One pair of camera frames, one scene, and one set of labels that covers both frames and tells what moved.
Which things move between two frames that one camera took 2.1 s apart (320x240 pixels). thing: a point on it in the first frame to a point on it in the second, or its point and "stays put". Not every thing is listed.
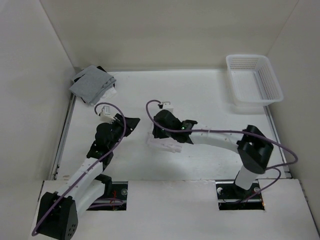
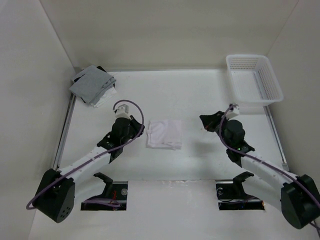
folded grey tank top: (91, 83) stays put
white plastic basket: (252, 81) stays put
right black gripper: (158, 133) to (209, 121)
